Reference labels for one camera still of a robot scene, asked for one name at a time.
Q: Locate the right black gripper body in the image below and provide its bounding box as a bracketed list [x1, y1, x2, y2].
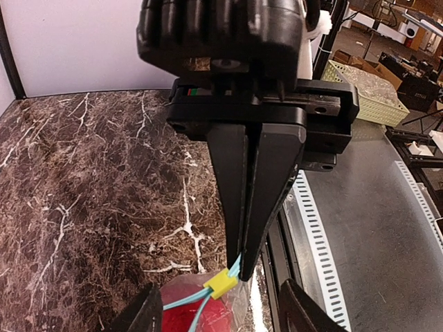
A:
[167, 80, 359, 172]

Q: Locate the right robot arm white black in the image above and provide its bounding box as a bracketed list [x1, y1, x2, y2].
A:
[168, 1, 359, 282]

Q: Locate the red apple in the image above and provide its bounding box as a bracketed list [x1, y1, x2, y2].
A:
[161, 274, 233, 332]

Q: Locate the black front rail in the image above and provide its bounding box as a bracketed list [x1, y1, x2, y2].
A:
[262, 220, 292, 331]

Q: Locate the cardboard box background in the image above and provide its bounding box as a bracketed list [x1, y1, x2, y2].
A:
[332, 50, 402, 91]

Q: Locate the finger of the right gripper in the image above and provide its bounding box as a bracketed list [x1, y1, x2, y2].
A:
[207, 124, 248, 268]
[240, 124, 306, 281]

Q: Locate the white slotted cable duct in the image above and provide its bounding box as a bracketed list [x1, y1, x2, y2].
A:
[287, 171, 352, 331]

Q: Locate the clear zip top bag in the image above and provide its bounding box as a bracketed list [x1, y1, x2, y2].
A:
[163, 256, 250, 331]

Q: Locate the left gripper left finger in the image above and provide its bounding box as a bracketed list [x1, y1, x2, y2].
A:
[109, 283, 163, 332]

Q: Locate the left black frame post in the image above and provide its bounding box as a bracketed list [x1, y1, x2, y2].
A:
[0, 10, 27, 100]

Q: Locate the green plastic basket background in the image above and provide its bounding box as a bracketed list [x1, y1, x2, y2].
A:
[321, 60, 410, 127]

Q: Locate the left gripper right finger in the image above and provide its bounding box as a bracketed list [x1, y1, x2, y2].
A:
[278, 279, 341, 332]

